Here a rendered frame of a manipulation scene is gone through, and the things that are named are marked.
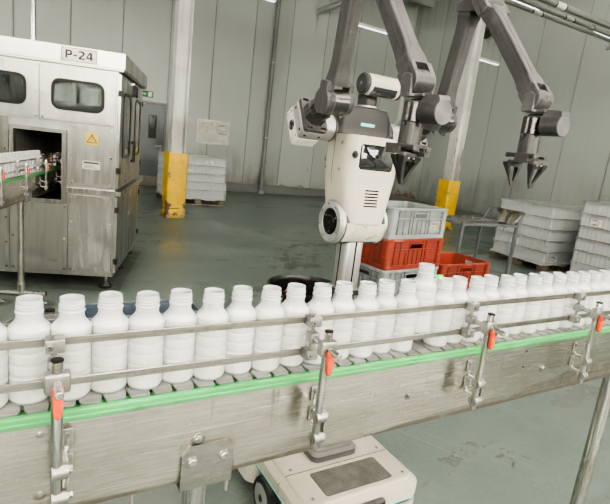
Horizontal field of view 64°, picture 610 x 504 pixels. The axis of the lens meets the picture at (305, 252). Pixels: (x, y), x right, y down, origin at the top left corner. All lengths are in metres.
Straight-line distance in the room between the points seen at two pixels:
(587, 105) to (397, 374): 11.75
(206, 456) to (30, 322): 0.39
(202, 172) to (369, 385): 9.54
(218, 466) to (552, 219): 7.39
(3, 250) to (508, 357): 4.16
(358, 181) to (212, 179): 8.96
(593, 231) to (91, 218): 6.23
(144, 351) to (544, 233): 7.57
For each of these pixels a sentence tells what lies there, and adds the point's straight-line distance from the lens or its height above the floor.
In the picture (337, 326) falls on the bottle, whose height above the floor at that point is 1.08.
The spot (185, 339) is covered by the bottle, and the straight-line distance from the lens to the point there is 0.89.
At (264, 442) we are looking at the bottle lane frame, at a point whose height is 0.86.
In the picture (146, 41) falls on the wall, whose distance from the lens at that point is 13.23.
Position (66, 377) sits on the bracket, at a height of 1.08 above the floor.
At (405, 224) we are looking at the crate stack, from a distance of 3.47.
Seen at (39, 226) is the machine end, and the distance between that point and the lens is 4.67.
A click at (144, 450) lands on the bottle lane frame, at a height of 0.90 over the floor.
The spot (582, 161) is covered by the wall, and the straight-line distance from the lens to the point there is 12.49.
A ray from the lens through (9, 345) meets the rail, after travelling 0.83.
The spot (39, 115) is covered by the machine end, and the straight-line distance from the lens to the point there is 4.59.
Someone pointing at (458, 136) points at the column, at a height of 2.05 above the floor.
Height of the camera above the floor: 1.43
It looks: 12 degrees down
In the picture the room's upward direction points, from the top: 7 degrees clockwise
